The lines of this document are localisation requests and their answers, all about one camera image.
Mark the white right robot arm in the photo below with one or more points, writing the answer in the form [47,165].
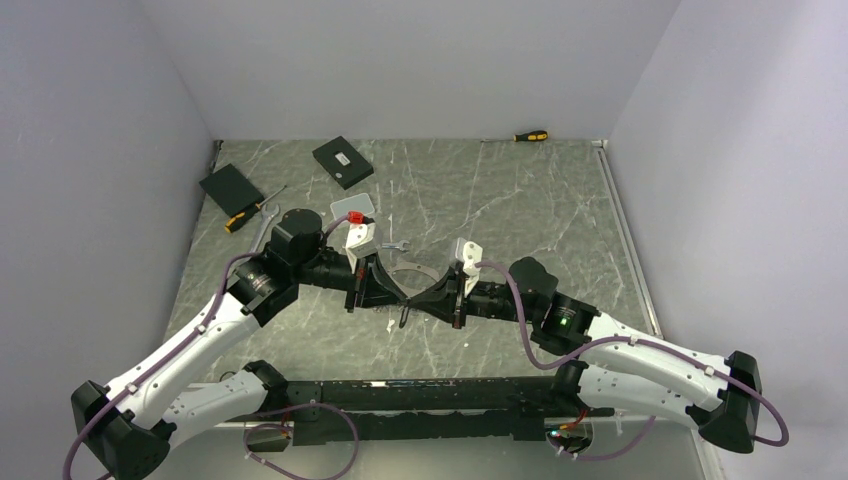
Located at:
[601,362]

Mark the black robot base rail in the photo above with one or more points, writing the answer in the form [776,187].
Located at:
[519,408]

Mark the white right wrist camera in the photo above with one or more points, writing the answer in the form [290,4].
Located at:
[467,254]

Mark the black box with label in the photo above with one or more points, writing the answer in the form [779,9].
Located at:
[343,163]

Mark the plain black box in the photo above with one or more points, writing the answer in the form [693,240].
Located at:
[231,190]

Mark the small silver wrench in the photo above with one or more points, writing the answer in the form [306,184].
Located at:
[401,246]

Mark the yellow black screwdriver left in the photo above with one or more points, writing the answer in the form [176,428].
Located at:
[238,221]

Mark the clear plastic container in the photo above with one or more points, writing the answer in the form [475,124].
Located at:
[361,203]

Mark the aluminium frame rail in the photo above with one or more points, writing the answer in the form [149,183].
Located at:
[547,200]

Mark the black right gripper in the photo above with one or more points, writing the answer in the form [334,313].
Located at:
[439,300]

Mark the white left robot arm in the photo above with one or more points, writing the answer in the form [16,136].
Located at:
[131,423]

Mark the round metal keyring plate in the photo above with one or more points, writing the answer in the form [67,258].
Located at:
[413,278]

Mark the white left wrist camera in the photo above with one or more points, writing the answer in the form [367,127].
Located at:
[362,240]

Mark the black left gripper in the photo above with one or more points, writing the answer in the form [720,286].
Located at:
[379,289]

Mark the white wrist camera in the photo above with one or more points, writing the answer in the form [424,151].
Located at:
[362,240]
[467,254]

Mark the yellow black screwdriver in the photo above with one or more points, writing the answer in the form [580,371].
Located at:
[238,221]
[526,137]

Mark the large silver wrench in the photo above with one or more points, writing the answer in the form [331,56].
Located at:
[268,212]

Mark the yellow black screwdriver far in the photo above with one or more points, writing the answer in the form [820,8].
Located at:
[526,137]

